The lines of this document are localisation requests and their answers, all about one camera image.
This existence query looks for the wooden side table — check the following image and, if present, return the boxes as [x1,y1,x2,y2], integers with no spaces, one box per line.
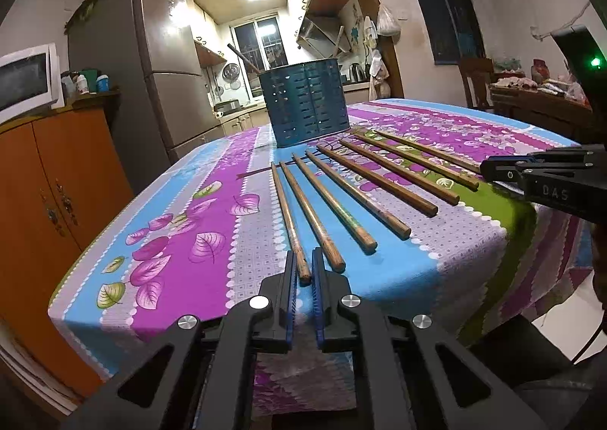
[488,76,594,139]

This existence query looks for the wall-mounted kitchen cabinet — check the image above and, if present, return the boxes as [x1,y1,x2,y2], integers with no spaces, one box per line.
[193,38,229,69]

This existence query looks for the black cable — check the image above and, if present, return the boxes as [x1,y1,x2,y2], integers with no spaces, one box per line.
[566,316,607,367]

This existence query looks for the floral striped tablecloth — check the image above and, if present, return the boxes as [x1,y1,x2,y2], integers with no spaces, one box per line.
[47,98,593,416]

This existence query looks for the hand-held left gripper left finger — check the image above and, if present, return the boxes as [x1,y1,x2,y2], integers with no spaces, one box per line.
[61,250,299,430]

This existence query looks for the orange wooden cabinet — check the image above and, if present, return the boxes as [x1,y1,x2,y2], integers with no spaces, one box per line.
[0,92,134,414]

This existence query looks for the wooden chair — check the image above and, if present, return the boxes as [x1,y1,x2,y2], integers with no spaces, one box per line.
[458,57,497,111]

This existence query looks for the white microwave oven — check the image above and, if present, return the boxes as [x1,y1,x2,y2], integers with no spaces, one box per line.
[0,43,66,126]

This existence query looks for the set of wooden chopsticks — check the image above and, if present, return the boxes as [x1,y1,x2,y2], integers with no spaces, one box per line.
[280,129,485,272]

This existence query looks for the teal perforated utensil holder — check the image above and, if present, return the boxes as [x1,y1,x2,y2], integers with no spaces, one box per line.
[258,58,350,149]

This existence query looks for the kitchen window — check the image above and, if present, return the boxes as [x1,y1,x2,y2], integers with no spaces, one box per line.
[231,16,281,71]

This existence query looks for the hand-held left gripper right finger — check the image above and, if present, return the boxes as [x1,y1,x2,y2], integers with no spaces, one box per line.
[311,247,551,430]

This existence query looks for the steel range hood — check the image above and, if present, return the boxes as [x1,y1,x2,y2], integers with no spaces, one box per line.
[296,15,343,59]

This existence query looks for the grey refrigerator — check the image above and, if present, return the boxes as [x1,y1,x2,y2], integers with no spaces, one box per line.
[68,0,225,194]

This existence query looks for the brown wooden chopstick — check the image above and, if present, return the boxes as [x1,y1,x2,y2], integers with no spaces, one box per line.
[270,163,312,282]

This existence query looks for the hanging cloth bags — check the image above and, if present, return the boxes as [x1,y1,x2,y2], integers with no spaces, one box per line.
[367,49,392,99]

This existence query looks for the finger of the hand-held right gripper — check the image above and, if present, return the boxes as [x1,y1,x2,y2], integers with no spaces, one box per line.
[480,158,607,223]
[488,144,607,166]

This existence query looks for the dark stick in holder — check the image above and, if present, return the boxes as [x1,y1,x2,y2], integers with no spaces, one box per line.
[226,43,261,76]

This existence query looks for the white plastic bag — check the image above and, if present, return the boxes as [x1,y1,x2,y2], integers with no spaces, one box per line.
[376,4,402,38]

